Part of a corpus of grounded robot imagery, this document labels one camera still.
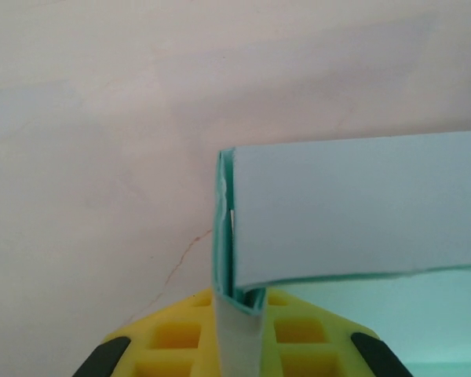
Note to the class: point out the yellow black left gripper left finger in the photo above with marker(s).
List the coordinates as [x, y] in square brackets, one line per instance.
[161, 337]

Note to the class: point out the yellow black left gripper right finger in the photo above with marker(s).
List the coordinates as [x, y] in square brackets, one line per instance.
[310, 337]

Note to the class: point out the teal paper box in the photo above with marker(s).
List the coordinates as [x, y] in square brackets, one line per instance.
[357, 212]

